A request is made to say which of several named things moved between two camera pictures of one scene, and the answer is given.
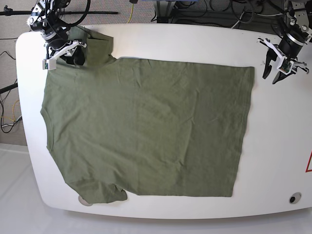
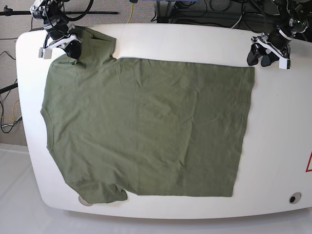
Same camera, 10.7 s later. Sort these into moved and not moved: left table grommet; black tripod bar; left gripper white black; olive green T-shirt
Moved: left gripper white black
Not moved: left table grommet; olive green T-shirt; black tripod bar
